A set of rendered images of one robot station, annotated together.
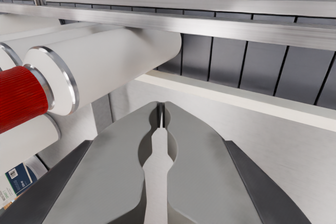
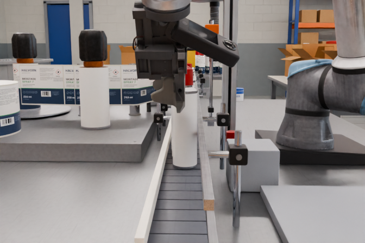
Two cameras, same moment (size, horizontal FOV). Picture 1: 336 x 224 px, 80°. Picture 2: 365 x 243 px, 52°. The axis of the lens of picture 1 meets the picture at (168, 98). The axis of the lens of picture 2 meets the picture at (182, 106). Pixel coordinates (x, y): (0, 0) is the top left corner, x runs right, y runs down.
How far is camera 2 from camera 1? 0.63 m
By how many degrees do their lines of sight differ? 55
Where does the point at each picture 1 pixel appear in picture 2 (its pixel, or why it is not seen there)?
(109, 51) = (192, 112)
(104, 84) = not seen: hidden behind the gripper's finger
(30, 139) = (98, 107)
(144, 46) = (189, 132)
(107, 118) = (105, 157)
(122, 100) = (123, 166)
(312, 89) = (165, 197)
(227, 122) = (114, 204)
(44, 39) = not seen: hidden behind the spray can
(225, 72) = (168, 179)
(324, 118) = (157, 179)
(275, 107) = (159, 172)
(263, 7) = not seen: hidden behind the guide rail
